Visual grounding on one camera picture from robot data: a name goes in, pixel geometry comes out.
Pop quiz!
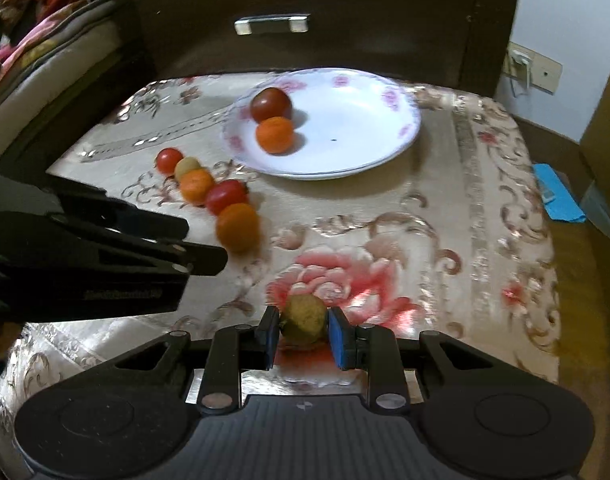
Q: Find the dark wooden nightstand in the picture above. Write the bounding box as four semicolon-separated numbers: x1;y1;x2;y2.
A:
127;0;518;96

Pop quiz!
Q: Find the floral beige tablecloth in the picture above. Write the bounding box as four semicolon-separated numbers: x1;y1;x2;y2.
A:
0;74;561;410

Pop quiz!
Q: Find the metal drawer handle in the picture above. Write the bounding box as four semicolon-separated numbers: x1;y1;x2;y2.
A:
233;13;309;36

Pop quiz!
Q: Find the wall power socket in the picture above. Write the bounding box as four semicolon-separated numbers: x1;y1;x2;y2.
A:
502;42;563;98

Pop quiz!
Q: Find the blue paper on floor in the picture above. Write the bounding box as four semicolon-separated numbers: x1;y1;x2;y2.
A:
534;164;586;223

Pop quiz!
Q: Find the brown kiwi fruit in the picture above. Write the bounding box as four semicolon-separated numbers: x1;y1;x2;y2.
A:
280;295;328;346

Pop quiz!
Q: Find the dark red tomato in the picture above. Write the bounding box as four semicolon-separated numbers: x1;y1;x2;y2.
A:
250;87;293;122

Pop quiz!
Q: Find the white floral plate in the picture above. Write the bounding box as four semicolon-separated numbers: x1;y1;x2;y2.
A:
221;67;421;181

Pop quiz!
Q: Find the red oval tomato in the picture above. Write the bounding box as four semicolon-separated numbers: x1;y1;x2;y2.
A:
205;179;248;216

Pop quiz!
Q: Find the orange tangerine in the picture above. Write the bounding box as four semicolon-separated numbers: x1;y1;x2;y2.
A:
179;169;216;207
216;203;260;254
255;116;295;155

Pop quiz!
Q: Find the pale yellow-green small fruit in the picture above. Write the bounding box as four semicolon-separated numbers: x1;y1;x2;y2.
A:
174;156;202;182

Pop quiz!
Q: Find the small red cherry tomato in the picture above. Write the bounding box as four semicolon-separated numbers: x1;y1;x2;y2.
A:
155;148;184;177

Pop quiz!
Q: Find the bed with bedding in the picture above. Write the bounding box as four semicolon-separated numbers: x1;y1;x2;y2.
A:
0;0;152;171

